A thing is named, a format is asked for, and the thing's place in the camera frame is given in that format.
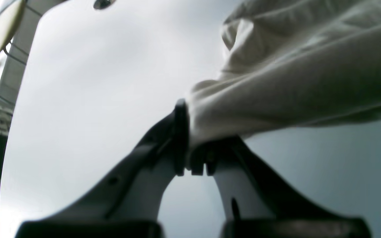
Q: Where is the beige T-shirt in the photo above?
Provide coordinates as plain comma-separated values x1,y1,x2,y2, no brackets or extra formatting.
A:
187,0,381,148

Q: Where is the table cable grommet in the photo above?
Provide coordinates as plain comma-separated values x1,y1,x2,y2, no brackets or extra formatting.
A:
93,0,116,10

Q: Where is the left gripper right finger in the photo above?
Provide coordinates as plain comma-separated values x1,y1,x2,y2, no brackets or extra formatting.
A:
190,137,372,238

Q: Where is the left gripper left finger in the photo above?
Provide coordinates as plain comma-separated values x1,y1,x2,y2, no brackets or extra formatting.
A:
16,99,189,238

